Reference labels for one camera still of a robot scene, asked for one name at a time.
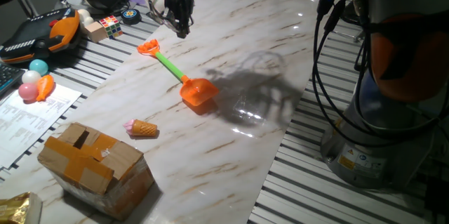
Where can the orange green toy shovel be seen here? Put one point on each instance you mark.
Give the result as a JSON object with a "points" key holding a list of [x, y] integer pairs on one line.
{"points": [[196, 90]]}

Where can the toy ice cream cone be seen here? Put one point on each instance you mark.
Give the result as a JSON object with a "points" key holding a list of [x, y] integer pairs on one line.
{"points": [[144, 128]]}

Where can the silver orange robot arm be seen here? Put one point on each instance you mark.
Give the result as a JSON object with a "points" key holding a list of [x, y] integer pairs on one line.
{"points": [[393, 76]]}

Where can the black round puck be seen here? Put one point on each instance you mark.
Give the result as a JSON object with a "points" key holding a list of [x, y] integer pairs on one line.
{"points": [[130, 16]]}

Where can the rubiks cube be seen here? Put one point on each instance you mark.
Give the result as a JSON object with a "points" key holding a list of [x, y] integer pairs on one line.
{"points": [[111, 26]]}

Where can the wooden cube block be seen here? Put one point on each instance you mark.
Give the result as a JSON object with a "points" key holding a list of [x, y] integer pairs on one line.
{"points": [[95, 32]]}

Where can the white round figure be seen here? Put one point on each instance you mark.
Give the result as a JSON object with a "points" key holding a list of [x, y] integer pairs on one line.
{"points": [[84, 16]]}

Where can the black orange teach pendant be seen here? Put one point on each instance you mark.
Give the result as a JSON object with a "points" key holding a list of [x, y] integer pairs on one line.
{"points": [[35, 36]]}

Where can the teal ball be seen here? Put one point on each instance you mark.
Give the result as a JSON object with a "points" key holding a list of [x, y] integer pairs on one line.
{"points": [[38, 66]]}

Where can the orange toy carrot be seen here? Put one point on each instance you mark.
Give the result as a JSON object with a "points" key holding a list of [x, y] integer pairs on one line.
{"points": [[45, 87]]}

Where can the marble pattern mat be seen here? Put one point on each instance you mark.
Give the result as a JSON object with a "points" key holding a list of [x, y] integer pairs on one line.
{"points": [[228, 168]]}

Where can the white ball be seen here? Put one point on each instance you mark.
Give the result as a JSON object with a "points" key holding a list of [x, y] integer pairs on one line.
{"points": [[31, 76]]}

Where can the pink ball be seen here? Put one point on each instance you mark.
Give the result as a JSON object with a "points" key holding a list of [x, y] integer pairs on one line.
{"points": [[28, 91]]}

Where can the cardboard box with orange tape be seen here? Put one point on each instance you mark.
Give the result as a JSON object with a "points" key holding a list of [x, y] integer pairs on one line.
{"points": [[91, 168]]}

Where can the printed paper sheet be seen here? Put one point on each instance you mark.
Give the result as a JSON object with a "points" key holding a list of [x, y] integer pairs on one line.
{"points": [[28, 122]]}

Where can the gold foil packet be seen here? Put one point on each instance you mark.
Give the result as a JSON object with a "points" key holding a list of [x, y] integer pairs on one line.
{"points": [[17, 210]]}

